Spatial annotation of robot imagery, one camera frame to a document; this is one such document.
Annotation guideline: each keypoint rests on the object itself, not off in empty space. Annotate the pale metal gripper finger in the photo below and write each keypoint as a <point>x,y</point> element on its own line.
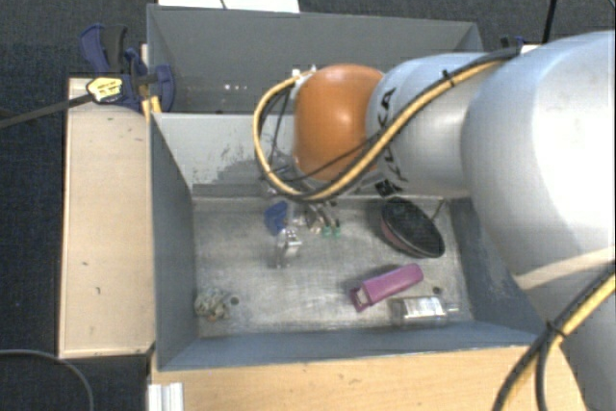
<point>294,246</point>
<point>278,255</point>

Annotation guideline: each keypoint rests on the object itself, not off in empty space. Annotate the grey metal bin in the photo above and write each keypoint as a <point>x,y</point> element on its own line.
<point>289,293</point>

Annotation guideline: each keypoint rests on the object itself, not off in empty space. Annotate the speckled beige lump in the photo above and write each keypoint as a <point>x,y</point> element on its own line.
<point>212,304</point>

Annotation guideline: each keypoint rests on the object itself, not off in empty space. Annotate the purple flat case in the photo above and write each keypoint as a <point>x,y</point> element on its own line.
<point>390,285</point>

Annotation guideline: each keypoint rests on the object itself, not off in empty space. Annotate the black and red round disc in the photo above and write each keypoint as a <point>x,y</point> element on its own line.
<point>414,231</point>

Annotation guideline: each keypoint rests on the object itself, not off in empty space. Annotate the clear glass bottle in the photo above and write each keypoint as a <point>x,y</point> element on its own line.
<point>418,310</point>

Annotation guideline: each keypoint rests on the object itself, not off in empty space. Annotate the pale wood board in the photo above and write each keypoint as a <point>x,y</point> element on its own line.
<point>106,231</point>

